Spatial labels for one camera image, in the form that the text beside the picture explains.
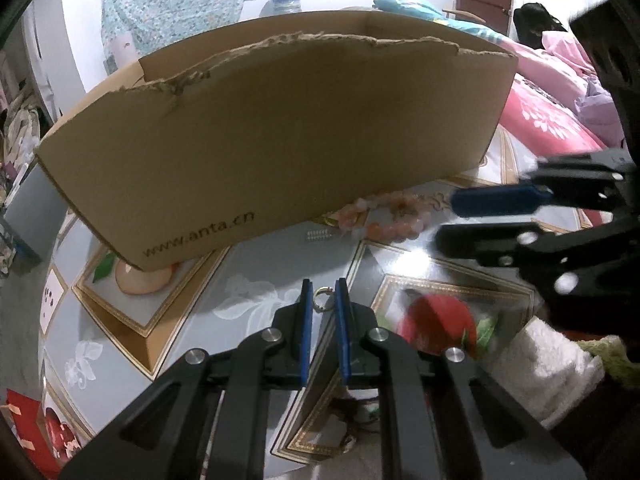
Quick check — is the small gold ring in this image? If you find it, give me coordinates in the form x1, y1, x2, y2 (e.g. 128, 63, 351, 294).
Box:
312, 286, 335, 313

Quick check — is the teal floral curtain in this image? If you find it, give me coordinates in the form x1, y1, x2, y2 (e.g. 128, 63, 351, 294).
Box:
100, 0, 260, 61

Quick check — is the red floral quilt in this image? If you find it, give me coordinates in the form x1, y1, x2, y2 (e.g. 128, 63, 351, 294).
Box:
499, 74, 605, 157

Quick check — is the teal pillow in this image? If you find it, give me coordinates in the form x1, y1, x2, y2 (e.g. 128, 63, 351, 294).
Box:
373, 0, 509, 44

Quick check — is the blue water jug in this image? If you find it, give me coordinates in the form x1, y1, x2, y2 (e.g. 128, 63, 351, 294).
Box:
259, 0, 302, 18

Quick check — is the brown cardboard box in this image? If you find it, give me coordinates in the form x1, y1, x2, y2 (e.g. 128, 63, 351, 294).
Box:
36, 10, 518, 271

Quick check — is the orange pink bead bracelet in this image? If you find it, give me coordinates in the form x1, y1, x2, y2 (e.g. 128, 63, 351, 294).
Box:
335, 190, 434, 242

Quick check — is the grey box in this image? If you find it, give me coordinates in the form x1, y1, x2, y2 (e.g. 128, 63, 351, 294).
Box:
1, 162, 67, 260

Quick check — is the person lying on bed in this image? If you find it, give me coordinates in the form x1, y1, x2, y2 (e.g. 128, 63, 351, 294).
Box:
512, 2, 601, 86

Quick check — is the white fluffy towel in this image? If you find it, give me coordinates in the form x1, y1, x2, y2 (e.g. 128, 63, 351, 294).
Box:
488, 316, 605, 429

